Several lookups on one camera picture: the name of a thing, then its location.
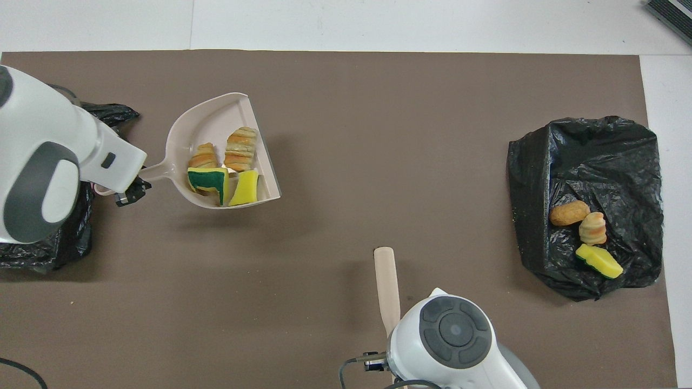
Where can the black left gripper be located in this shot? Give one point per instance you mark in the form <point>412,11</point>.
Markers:
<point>134,193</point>

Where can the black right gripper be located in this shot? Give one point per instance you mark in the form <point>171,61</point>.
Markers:
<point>376,362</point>

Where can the notched yellow sponge piece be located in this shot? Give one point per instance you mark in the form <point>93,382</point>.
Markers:
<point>208,181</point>

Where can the small tan bread piece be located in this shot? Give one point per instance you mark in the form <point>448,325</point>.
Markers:
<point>204,156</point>

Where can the beige brush black bristles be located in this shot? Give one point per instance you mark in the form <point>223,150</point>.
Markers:
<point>386,281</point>

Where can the beige plastic dustpan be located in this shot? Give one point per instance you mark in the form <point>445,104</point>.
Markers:
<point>211,124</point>

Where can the small yellow sponge piece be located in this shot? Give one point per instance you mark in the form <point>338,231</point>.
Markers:
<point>246,189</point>

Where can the large tan bread piece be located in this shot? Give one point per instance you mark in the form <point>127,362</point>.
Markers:
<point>240,148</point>

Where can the brown bread roll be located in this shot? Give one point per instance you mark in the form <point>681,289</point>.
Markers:
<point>567,214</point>

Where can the yellow green sponge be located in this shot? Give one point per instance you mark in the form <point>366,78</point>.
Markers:
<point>600,262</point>

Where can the pale bread piece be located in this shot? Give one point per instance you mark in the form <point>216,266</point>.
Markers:
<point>593,229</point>

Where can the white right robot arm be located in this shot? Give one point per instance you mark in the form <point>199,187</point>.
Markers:
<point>454,335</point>

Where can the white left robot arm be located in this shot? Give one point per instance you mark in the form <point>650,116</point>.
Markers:
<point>43,151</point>

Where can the black plastic trash bag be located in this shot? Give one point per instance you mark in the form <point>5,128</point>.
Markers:
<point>584,162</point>
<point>32,256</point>

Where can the brown table mat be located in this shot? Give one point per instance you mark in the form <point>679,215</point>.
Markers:
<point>378,81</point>

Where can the dark ribbed grate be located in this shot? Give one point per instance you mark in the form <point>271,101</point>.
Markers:
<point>676,13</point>

